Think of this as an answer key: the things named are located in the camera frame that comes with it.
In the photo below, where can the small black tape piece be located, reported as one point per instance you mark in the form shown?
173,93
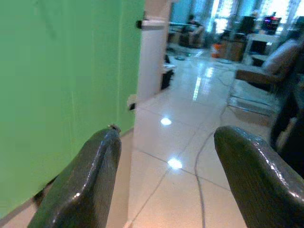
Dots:
132,105
139,24

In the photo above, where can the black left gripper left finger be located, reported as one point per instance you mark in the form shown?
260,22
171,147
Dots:
85,180

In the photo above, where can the orange object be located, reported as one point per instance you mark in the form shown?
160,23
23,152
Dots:
216,50

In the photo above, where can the seated person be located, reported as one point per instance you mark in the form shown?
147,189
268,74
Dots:
196,29

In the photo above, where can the green board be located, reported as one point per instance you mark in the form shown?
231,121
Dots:
66,83

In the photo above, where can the white shelf unit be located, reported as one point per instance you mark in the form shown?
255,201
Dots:
263,45

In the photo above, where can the black monitor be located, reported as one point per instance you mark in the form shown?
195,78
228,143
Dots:
248,23

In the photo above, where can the black box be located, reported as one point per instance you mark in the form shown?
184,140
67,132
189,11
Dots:
167,80

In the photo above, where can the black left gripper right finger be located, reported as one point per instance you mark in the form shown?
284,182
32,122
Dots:
259,180

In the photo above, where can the brown armchair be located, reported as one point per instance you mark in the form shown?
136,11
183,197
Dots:
270,69

